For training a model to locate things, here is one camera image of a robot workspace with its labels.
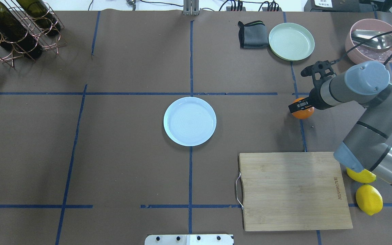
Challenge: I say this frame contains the light green plate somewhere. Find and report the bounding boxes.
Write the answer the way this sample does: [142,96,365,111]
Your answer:
[268,23,315,62]

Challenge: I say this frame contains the pink bowl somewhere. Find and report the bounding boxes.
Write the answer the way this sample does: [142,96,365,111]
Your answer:
[345,19,392,64]

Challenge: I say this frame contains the yellow lemon near board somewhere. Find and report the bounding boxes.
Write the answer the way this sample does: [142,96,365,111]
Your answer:
[346,168,377,184]

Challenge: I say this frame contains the metal spoon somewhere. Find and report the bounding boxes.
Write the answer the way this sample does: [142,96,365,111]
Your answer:
[350,30,392,52]

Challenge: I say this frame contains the light blue plate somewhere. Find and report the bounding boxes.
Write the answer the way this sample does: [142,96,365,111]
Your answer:
[163,97,217,146]

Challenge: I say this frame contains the yellow lemon far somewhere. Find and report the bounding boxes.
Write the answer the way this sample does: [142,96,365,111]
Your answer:
[355,184,383,216]

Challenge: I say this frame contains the wooden cutting board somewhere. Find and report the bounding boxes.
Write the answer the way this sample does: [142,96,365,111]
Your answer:
[238,152,353,232]

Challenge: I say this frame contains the dark folded cloth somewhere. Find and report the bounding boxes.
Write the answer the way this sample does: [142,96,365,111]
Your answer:
[238,20,269,49]

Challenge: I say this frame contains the aluminium frame post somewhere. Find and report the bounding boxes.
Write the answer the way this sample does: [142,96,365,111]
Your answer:
[183,0,200,16]

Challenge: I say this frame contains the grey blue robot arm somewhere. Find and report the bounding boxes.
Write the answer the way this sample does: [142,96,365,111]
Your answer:
[289,61,392,186]

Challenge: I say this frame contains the copper wire bottle rack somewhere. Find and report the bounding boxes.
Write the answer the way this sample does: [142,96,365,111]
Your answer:
[0,0,67,67]

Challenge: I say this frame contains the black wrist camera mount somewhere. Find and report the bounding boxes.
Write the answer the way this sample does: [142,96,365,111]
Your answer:
[300,60,337,90]

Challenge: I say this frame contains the white metal base plate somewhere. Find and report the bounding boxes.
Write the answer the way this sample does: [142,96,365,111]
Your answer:
[144,234,234,245]

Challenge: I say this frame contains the black power strip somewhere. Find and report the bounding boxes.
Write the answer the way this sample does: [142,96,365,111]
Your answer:
[219,0,282,12]

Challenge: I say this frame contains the orange fruit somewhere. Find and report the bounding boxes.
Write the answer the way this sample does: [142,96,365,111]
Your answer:
[292,107,315,119]

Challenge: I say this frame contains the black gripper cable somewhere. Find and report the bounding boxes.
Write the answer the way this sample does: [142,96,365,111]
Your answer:
[329,27,392,66]

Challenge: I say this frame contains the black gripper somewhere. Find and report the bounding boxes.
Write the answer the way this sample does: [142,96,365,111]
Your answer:
[288,88,323,113]

